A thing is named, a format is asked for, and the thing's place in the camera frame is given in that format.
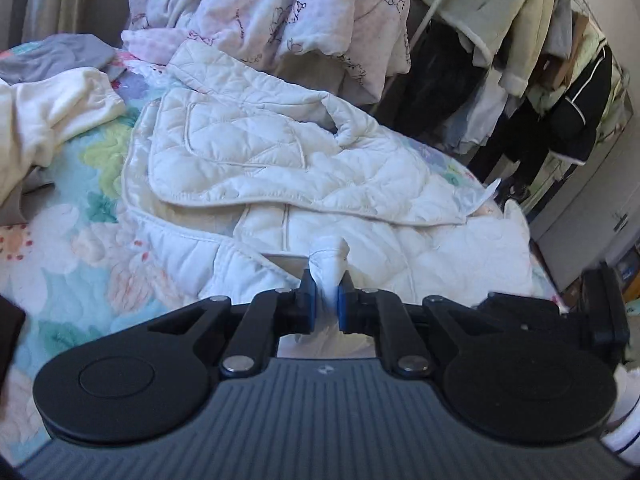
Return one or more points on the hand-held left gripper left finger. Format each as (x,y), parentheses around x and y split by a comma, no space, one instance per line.
(308,305)

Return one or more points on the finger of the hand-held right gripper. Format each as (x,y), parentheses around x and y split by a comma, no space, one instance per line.
(530,306)

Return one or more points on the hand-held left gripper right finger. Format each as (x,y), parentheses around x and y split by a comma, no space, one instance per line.
(343,307)

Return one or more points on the white quilted jacket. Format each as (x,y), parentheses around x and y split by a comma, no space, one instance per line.
(250,160)

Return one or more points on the white clothes rack pole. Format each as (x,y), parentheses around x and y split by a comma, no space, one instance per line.
(434,7)

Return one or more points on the white door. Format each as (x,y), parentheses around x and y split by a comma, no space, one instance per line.
(575,220)

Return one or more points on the black hanging pants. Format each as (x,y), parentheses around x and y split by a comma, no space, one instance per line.
(435,85)
(505,145)

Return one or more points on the white hanging garment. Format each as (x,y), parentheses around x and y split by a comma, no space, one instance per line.
(480,115)

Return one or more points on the black jacket with white piping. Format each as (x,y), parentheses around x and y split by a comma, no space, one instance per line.
(575,110)

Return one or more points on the light green hanging garment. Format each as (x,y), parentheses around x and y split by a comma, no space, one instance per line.
(540,97)

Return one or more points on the floral bed quilt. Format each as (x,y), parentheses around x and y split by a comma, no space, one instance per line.
(75,260)

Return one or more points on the dark cloth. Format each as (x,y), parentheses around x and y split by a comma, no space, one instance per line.
(10,335)

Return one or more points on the pink floral comforter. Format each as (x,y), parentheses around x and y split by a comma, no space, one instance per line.
(250,5)

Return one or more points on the cream fleece jacket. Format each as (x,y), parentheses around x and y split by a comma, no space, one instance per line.
(500,0)

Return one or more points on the cream sweatshirt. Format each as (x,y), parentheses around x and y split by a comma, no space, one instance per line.
(50,105)

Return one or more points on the grey garment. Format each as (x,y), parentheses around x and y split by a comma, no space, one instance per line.
(60,55)

